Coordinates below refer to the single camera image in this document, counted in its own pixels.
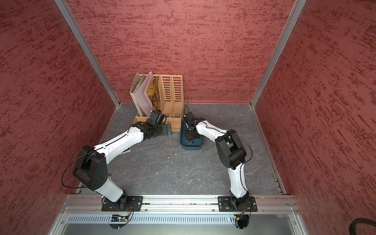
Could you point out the brown cardboard folder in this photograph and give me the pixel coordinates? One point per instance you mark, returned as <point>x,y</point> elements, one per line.
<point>137,82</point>

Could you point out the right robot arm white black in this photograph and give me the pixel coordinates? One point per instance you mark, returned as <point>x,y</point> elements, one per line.
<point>232,154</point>

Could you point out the pink paper folder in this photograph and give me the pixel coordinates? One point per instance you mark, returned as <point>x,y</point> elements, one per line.
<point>142,97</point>

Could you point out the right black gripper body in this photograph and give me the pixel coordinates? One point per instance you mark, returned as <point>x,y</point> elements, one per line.
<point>190,135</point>

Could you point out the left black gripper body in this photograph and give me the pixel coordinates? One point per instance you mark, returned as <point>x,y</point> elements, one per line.
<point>162,129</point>

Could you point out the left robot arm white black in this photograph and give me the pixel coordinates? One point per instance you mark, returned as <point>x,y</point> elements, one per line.
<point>90,167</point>

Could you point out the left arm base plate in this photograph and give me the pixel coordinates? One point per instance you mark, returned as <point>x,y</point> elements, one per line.
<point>124,204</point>

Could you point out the beige plastic file organizer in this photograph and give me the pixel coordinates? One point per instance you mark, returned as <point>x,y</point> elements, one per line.
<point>172,100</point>

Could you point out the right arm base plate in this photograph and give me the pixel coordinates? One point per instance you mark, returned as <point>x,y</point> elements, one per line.
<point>232,204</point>

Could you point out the patterned gold black booklet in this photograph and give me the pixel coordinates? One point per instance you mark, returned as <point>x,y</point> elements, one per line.
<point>154,93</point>

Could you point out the teal plastic storage tray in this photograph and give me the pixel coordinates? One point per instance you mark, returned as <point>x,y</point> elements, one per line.
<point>197,143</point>

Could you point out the aluminium front rail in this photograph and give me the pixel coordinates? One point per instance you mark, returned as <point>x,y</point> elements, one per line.
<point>183,204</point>

